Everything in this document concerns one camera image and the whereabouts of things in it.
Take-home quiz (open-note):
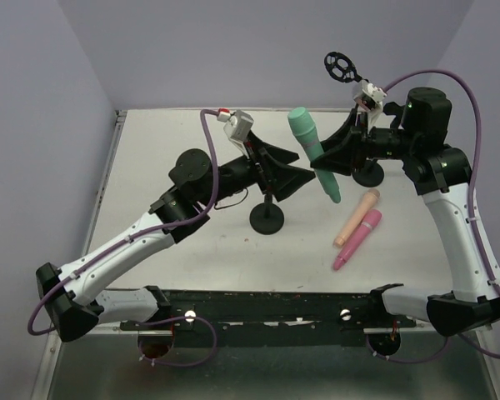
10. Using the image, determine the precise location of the green toy microphone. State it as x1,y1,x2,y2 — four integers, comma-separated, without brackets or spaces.
287,107,342,204

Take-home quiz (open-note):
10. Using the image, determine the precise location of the black round-base clip stand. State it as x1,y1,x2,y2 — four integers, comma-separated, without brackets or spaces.
249,193,284,235

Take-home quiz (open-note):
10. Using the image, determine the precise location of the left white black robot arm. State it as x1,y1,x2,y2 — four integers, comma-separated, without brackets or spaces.
36,133,315,343

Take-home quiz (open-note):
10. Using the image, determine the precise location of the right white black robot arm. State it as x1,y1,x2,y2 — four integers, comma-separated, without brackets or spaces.
311,82,500,337

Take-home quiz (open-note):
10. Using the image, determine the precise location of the black right clip stand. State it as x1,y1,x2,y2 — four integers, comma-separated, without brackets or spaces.
351,101,409,188

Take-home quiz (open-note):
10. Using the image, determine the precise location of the peach toy microphone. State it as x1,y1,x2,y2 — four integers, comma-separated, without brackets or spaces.
332,188,380,248

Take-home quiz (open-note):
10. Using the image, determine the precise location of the pink toy microphone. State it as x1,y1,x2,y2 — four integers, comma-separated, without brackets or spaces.
332,209,382,271

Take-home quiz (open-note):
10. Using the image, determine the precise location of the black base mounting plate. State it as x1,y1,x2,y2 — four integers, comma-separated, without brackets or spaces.
120,289,416,348

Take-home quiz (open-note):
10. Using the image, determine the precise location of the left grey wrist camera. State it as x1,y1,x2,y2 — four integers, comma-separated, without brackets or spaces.
224,109,254,143

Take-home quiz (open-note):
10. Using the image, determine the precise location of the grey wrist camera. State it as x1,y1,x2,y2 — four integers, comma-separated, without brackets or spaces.
352,79,387,113
224,109,254,143

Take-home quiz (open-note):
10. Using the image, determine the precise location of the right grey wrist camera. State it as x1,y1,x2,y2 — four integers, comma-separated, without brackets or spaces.
352,79,387,113

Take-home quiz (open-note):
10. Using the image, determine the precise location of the black tripod ring stand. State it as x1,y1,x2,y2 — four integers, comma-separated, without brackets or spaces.
324,52,363,83

